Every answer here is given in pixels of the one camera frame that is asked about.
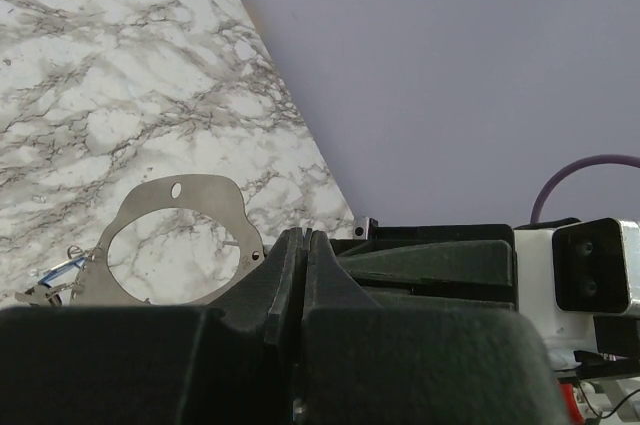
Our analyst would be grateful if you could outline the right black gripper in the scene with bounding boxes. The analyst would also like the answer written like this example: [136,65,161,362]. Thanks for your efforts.
[301,224,569,424]

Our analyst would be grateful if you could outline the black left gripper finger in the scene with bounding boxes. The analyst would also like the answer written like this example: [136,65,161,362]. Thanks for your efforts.
[1,228,304,424]

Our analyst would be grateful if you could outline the blue key tag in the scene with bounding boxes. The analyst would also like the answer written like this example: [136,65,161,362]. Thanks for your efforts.
[37,257,86,284]

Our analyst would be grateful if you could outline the silver key on plate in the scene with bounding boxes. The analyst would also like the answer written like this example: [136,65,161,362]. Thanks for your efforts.
[14,283,72,307]

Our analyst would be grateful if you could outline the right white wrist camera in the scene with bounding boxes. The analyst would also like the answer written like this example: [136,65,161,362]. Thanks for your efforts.
[515,218,639,359]

